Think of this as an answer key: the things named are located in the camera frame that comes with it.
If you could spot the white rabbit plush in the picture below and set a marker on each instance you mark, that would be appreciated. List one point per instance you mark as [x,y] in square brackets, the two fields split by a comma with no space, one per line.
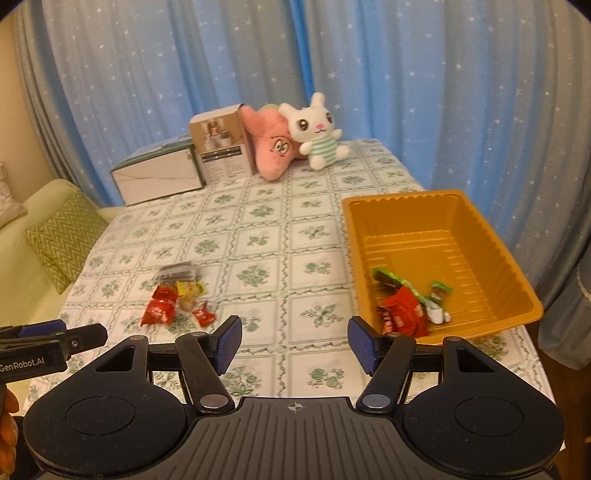
[314,129]

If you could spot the green candy bar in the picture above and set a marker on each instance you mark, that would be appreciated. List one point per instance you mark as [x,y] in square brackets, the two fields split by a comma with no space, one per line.
[393,280]

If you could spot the person left hand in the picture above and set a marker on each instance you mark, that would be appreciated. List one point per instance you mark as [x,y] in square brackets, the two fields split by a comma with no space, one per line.
[9,433]

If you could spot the blue star curtain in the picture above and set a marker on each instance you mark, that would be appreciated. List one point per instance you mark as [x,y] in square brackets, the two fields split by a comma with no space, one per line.
[489,97]

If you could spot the clear black snack bag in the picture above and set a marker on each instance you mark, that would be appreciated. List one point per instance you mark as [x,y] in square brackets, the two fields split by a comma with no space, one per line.
[186,271]

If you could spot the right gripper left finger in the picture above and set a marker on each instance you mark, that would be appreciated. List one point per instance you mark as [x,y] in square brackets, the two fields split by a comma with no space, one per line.
[203,359]

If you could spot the small red candy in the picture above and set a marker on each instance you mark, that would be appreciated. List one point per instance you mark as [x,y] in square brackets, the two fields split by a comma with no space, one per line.
[203,315]

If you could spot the brown clear-wrapped candy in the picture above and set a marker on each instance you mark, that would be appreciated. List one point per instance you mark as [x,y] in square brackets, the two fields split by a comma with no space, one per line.
[187,303]

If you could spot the large red snack packet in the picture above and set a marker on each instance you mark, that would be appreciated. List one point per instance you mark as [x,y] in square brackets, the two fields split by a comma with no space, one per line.
[161,307]

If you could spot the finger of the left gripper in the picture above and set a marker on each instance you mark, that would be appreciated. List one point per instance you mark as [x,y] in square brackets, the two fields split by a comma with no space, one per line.
[33,330]
[82,339]

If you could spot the floral green white tablecloth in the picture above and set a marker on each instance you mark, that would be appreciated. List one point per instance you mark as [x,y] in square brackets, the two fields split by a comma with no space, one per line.
[277,256]

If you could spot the green zigzag cushion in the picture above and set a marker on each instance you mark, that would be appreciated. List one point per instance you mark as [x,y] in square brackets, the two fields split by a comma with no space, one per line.
[63,241]

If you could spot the orange plastic tray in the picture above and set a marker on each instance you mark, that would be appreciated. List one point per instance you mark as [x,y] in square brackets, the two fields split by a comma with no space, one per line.
[431,236]

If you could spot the yellow candy packet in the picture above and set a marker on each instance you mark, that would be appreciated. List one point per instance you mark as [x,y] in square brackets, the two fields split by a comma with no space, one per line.
[190,289]

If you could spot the pink starfish plush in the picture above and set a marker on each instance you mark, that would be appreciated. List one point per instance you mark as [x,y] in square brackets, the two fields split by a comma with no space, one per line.
[273,147]

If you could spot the green sofa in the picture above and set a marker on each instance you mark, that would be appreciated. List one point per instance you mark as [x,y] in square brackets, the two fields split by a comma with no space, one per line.
[27,294]

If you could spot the white flat box green edge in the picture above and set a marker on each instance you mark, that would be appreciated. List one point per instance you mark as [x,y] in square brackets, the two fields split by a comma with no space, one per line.
[158,170]

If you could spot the brown product box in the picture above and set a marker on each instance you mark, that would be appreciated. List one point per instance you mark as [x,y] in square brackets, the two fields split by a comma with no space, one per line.
[222,145]

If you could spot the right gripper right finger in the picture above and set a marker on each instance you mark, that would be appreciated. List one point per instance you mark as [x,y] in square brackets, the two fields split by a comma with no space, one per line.
[386,359]

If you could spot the beige cushion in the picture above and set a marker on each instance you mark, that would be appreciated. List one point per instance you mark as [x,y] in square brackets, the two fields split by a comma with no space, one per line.
[10,208]

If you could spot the green-wrapped brown candy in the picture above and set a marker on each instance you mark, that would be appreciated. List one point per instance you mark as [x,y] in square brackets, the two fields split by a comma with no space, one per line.
[435,303]

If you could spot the red gold snack packet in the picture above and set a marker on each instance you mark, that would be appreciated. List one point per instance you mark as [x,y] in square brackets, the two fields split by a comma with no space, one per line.
[408,313]

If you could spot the red square snack packet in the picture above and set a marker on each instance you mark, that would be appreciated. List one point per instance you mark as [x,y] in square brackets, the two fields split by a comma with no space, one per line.
[387,322]

